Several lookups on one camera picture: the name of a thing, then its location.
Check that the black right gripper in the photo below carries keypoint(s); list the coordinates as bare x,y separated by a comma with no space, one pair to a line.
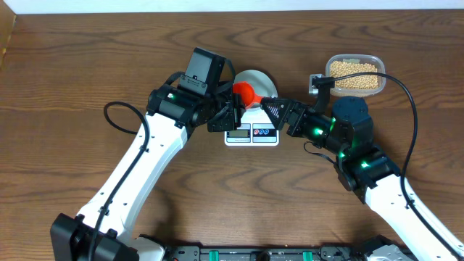
287,108

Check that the orange measuring scoop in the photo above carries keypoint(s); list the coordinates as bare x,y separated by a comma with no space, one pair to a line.
247,93

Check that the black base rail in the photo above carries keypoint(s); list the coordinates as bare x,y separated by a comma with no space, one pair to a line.
377,248

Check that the white digital kitchen scale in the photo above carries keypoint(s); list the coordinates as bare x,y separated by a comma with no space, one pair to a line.
256,130

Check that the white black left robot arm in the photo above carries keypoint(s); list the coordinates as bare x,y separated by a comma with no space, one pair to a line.
102,229

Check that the white round bowl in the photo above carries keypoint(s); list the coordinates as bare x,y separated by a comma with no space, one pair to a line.
261,83

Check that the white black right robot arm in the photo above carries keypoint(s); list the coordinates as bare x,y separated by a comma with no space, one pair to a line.
364,169

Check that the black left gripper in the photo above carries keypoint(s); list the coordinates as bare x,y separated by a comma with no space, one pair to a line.
234,112

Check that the clear plastic container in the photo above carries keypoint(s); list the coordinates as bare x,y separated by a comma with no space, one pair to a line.
347,64

